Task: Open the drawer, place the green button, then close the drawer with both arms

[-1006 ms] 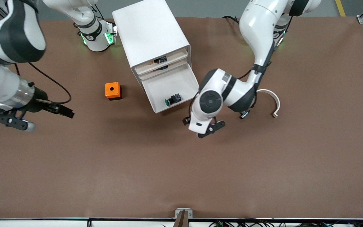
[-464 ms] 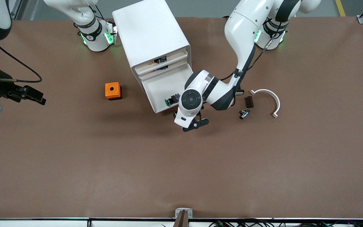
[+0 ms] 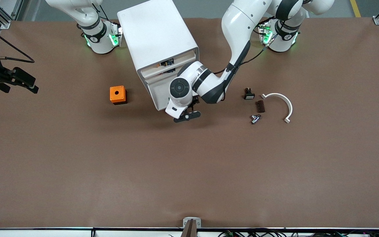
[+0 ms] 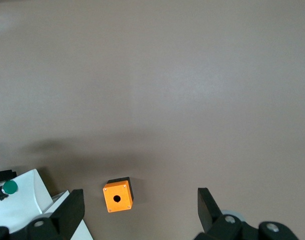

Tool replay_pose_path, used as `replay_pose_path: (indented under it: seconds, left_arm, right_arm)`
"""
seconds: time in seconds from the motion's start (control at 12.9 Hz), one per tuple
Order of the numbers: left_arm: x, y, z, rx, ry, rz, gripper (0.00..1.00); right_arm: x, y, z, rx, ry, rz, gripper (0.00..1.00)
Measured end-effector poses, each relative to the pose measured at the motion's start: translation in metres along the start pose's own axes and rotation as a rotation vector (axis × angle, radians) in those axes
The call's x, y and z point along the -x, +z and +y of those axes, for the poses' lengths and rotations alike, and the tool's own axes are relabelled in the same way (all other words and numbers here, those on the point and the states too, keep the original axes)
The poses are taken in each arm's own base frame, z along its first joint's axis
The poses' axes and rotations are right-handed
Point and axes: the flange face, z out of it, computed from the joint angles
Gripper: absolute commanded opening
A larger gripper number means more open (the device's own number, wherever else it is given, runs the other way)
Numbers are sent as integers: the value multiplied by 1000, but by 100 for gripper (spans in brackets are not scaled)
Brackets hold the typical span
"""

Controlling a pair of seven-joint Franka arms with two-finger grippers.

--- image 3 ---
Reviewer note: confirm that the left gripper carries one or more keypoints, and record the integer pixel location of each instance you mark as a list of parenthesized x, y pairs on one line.
[(195, 100)]

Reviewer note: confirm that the white plastic drawer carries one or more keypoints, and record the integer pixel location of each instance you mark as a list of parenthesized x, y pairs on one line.
[(151, 72), (153, 79), (160, 93)]

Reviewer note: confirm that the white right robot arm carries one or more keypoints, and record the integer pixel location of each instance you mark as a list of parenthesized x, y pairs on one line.
[(94, 39)]

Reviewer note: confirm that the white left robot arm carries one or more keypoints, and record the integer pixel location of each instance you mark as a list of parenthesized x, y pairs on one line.
[(239, 19)]

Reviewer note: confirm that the white drawer cabinet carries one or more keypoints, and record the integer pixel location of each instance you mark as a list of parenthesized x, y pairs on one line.
[(153, 33)]

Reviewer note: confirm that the orange button box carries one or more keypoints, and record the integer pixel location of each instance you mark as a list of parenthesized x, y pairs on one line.
[(113, 96)]

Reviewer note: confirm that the blue black electrical component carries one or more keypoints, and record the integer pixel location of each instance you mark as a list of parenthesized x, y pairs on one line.
[(167, 62)]

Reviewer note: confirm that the silver metal fitting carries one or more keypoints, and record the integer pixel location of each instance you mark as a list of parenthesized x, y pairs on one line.
[(255, 118)]

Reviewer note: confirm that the brown terminal block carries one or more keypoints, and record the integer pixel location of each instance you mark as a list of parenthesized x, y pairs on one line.
[(260, 106)]

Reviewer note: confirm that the base connector box green light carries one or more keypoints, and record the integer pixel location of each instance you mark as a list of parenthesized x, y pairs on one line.
[(265, 34), (115, 38)]

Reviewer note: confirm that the black white push switch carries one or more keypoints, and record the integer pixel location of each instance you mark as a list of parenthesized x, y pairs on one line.
[(249, 95)]

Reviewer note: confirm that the white curved plastic bracket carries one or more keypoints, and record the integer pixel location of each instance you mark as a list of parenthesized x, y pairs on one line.
[(288, 102)]

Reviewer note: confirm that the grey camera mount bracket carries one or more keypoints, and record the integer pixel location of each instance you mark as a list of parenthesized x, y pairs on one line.
[(185, 220)]

